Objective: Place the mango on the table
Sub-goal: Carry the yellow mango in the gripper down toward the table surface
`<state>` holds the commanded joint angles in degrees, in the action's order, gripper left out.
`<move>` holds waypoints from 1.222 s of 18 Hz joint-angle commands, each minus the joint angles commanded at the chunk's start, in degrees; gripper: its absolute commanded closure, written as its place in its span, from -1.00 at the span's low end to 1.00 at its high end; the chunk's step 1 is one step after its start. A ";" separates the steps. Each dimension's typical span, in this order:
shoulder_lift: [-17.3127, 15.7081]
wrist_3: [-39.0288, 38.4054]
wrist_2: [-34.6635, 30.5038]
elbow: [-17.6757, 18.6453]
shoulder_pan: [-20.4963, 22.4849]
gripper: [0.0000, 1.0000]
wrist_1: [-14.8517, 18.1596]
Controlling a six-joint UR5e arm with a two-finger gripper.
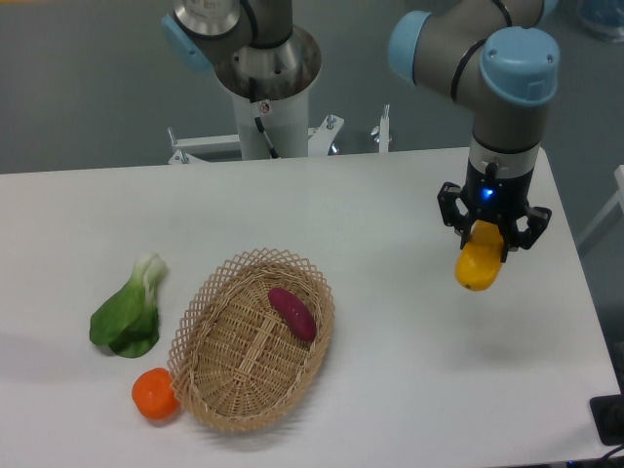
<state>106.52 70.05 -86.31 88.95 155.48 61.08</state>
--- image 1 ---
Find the blue object top right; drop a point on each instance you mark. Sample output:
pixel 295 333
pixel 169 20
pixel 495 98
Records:
pixel 602 18

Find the white frame at right edge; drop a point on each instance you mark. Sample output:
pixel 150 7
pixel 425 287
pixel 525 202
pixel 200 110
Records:
pixel 605 218

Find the orange tangerine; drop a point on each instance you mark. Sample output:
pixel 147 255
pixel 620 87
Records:
pixel 153 395

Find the black device at table edge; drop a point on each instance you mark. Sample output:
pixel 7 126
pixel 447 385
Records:
pixel 607 413

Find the woven wicker basket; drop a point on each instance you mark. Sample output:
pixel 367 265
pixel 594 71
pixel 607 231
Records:
pixel 235 363

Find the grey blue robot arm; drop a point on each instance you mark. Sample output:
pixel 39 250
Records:
pixel 488 56

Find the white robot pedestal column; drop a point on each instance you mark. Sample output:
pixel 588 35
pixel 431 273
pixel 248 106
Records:
pixel 285 122

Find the white metal base frame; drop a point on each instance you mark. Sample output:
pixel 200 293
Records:
pixel 321 142

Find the purple sweet potato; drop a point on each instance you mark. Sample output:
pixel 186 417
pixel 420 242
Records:
pixel 295 313

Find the green bok choy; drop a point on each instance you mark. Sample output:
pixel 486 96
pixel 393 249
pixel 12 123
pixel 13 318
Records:
pixel 128 321

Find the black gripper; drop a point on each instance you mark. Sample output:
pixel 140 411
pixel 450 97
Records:
pixel 501 200

